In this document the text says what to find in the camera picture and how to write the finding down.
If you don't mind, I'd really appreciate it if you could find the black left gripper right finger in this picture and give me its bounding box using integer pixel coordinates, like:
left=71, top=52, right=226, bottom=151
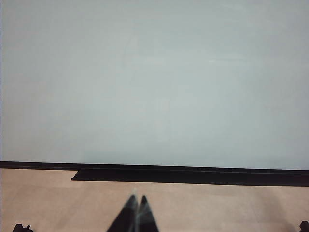
left=137, top=195, right=160, bottom=232

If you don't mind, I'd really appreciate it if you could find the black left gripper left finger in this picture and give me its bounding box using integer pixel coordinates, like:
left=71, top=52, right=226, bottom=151
left=105, top=194, right=139, bottom=232

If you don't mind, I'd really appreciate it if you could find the whiteboard with black frame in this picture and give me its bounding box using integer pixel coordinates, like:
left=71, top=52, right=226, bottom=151
left=0, top=0, right=309, bottom=175

